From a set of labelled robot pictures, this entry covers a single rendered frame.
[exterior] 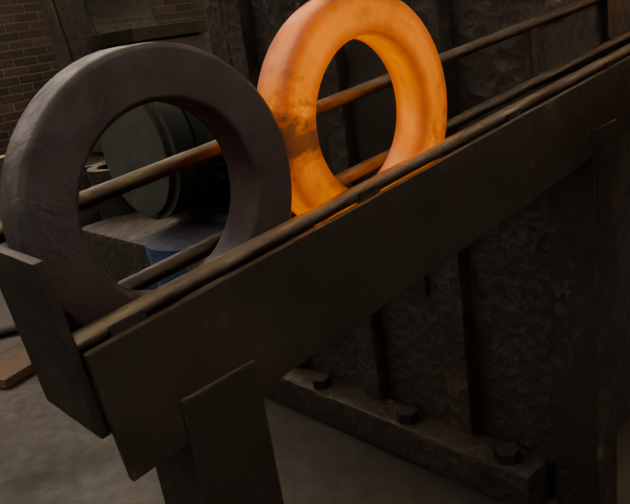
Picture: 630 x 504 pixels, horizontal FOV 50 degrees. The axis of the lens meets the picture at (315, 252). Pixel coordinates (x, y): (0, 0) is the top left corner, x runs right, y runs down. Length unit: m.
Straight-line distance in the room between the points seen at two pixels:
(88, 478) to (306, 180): 1.05
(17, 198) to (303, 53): 0.22
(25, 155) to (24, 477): 1.19
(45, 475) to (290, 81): 1.16
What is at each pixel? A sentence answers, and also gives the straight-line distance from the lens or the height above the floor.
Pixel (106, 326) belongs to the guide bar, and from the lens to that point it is 0.38.
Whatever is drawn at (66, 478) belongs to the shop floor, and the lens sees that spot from 1.46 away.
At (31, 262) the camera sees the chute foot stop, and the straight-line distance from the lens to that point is 0.36.
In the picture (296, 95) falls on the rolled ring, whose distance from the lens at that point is 0.48.
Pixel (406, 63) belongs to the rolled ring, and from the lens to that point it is 0.57.
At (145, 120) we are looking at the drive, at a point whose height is 0.59.
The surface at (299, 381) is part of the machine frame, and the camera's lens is 1.42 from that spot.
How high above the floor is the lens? 0.77
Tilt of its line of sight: 19 degrees down
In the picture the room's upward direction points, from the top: 9 degrees counter-clockwise
